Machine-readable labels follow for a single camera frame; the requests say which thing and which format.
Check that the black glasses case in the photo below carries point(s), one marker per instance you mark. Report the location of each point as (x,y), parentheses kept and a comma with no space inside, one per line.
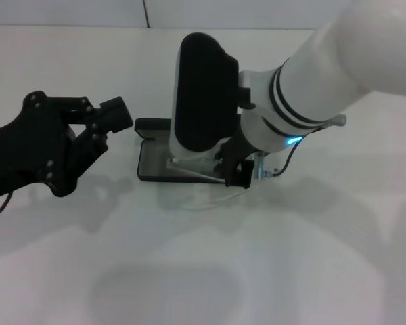
(152,162)

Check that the right gripper metal connector plug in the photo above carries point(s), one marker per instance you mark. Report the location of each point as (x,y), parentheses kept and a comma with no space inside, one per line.
(262,167)

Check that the clear white glasses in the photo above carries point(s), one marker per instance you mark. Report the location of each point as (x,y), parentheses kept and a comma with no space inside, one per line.
(203,204)

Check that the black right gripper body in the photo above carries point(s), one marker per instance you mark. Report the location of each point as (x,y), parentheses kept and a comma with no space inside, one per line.
(235,150)

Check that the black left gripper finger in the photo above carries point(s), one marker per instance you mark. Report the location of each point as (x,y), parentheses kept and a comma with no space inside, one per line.
(88,149)
(116,115)

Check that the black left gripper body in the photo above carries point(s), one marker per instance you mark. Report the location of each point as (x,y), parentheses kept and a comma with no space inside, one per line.
(30,149)

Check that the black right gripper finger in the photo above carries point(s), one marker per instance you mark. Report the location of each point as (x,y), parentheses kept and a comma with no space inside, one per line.
(232,177)
(248,174)

